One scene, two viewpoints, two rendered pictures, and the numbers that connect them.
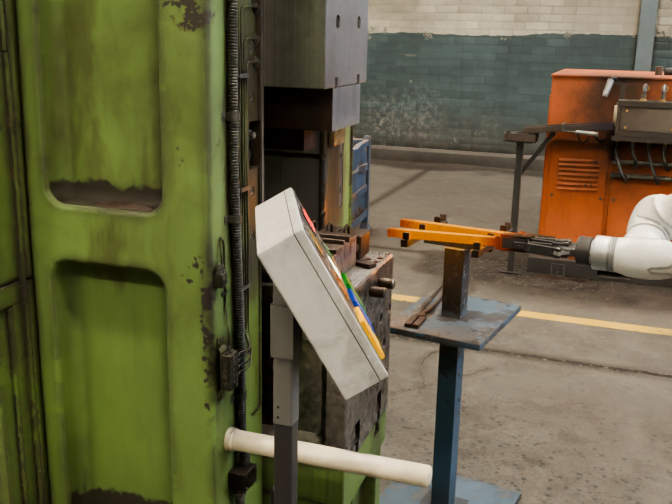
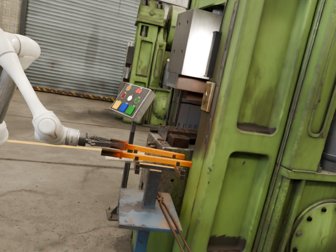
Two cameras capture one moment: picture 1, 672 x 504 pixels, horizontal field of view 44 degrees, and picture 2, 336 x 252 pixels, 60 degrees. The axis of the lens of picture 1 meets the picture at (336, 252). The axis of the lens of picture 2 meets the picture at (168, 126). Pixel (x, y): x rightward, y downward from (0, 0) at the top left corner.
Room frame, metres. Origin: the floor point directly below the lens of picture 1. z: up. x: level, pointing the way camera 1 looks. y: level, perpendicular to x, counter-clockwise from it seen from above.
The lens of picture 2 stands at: (3.49, -1.22, 1.37)
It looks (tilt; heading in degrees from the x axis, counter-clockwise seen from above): 11 degrees down; 141
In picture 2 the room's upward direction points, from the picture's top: 11 degrees clockwise
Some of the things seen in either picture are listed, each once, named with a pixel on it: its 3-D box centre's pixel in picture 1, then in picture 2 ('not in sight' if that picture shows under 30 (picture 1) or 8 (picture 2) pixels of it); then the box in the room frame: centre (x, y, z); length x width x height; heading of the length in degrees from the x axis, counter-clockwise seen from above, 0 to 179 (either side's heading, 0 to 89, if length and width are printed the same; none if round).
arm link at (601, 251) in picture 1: (603, 253); (73, 137); (2.07, -0.69, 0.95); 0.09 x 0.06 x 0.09; 153
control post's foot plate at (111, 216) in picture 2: not in sight; (118, 210); (1.37, 0.09, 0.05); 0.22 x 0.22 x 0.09; 71
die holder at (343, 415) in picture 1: (268, 341); (186, 172); (2.05, 0.17, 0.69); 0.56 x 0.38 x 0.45; 71
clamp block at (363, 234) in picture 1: (343, 242); (178, 140); (2.12, -0.02, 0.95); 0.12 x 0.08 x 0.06; 71
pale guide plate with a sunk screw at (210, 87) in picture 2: (337, 112); (208, 96); (2.27, 0.00, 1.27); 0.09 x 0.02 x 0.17; 161
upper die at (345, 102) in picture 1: (263, 102); (200, 85); (2.00, 0.18, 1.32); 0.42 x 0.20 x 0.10; 71
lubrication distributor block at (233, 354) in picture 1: (229, 368); not in sight; (1.62, 0.22, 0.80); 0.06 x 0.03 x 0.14; 161
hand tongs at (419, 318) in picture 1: (437, 296); (170, 219); (2.52, -0.33, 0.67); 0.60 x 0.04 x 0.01; 159
